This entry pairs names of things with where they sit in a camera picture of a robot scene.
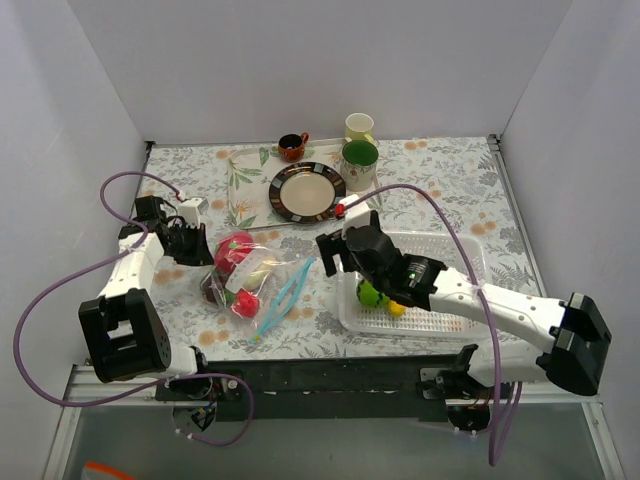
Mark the yellow fake corn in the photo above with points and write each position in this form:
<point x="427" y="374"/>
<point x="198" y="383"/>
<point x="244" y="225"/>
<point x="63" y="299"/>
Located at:
<point x="395" y="309"/>

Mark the white fake food roll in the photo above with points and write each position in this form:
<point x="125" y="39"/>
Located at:
<point x="250" y="273"/>

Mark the white perforated plastic basket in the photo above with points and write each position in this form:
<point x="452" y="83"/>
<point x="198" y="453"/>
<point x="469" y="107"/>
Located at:
<point x="414" y="322"/>

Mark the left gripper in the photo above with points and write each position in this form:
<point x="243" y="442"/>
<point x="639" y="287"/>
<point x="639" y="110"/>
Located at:
<point x="195" y="245"/>

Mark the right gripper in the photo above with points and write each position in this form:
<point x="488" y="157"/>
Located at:
<point x="338" y="248"/>

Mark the pale yellow green mug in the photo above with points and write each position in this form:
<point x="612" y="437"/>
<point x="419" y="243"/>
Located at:
<point x="359" y="126"/>

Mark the floral mug green inside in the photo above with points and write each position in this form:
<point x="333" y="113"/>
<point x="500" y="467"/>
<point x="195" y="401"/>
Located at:
<point x="358" y="164"/>

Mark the aluminium frame rail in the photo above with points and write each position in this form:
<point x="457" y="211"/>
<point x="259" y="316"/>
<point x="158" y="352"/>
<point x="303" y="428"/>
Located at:
<point x="330" y="385"/>

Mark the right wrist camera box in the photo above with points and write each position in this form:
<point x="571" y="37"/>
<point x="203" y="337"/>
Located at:
<point x="355" y="214"/>

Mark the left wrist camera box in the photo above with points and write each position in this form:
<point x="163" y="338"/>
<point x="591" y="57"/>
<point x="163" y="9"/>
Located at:
<point x="192" y="210"/>

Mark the lime green fake fruit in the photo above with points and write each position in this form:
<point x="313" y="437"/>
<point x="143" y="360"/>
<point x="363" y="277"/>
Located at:
<point x="369" y="297"/>

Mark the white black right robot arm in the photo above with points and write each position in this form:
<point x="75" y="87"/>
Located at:
<point x="564" y="341"/>

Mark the clear zip top bag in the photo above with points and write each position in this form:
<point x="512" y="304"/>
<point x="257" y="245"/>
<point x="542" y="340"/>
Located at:
<point x="261" y="310"/>

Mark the small orange brown cup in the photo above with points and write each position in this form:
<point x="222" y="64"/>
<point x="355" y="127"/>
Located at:
<point x="291" y="147"/>

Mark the dark rimmed ceramic plate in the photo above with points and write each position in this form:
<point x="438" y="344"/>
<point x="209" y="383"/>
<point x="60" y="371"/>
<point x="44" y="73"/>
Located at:
<point x="306" y="192"/>

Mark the floral table mat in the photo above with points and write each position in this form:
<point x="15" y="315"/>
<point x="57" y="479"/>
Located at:
<point x="442" y="185"/>

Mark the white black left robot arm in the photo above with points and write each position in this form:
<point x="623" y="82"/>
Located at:
<point x="123" y="331"/>

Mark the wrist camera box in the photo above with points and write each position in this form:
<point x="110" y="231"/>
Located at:
<point x="355" y="214"/>
<point x="192" y="210"/>

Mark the red fake fruit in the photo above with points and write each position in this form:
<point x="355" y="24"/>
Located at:
<point x="232" y="250"/>

